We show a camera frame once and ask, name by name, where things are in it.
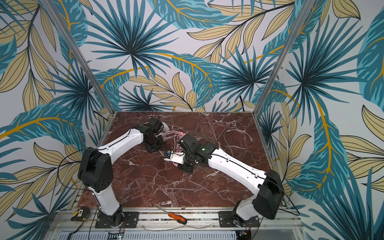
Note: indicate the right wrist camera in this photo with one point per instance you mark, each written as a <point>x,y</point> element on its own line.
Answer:
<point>174,157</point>

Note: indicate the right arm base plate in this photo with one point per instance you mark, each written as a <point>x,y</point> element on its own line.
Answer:
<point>228,219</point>

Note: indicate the pink headphones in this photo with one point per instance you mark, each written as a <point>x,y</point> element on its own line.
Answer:
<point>175,135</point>

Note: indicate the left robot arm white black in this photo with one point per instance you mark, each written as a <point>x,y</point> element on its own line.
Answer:
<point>96,169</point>

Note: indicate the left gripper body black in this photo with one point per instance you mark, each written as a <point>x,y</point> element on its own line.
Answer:
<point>157,142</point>

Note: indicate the aluminium front rail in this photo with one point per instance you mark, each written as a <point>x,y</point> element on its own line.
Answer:
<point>204,218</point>

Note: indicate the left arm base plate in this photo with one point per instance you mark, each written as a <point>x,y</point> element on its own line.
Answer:
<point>119,220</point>

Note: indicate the aluminium frame post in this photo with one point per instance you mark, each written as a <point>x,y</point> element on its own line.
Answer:
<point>298,23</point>
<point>59,22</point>

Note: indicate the white headphones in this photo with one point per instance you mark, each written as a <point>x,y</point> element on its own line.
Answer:
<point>165,128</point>

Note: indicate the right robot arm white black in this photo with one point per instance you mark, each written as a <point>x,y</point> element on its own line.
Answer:
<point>267,188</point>

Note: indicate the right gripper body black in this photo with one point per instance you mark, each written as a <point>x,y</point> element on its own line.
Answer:
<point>184,147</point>

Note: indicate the left aluminium frame post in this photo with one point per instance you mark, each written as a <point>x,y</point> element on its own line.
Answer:
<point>59,22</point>

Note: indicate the right aluminium frame post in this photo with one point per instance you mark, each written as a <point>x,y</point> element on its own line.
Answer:
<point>298,23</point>

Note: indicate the orange handled screwdriver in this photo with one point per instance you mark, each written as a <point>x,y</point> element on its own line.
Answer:
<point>179,218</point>

